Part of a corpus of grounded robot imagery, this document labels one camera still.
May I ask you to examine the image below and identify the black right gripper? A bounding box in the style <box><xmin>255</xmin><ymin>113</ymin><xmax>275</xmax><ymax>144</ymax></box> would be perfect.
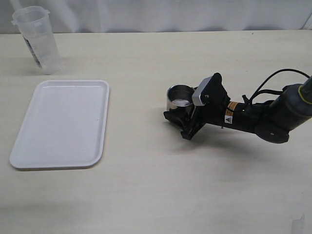
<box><xmin>163</xmin><ymin>73</ymin><xmax>230</xmax><ymax>140</ymax></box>

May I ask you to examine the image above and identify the stainless steel cup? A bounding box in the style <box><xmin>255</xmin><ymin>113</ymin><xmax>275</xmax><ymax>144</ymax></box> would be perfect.
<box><xmin>166</xmin><ymin>84</ymin><xmax>195</xmax><ymax>111</ymax></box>

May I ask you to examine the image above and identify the translucent plastic measuring cup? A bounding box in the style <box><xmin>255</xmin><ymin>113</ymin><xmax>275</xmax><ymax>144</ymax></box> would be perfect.
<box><xmin>12</xmin><ymin>6</ymin><xmax>62</xmax><ymax>75</ymax></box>

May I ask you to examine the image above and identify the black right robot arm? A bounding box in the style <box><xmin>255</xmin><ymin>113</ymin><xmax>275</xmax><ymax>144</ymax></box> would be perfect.
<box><xmin>163</xmin><ymin>69</ymin><xmax>312</xmax><ymax>144</ymax></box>

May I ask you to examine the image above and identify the white plastic tray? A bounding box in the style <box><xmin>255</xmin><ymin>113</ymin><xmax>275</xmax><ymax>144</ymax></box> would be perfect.
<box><xmin>9</xmin><ymin>80</ymin><xmax>110</xmax><ymax>170</ymax></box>

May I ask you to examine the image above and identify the white backdrop curtain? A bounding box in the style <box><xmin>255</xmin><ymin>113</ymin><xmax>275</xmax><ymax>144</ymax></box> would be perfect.
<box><xmin>0</xmin><ymin>0</ymin><xmax>312</xmax><ymax>34</ymax></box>

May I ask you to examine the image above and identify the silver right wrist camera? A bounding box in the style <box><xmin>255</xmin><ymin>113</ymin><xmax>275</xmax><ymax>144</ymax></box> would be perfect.
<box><xmin>192</xmin><ymin>76</ymin><xmax>213</xmax><ymax>107</ymax></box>

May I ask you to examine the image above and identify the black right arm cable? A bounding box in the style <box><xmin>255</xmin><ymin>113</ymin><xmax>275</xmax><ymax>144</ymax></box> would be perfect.
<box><xmin>241</xmin><ymin>68</ymin><xmax>312</xmax><ymax>105</ymax></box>

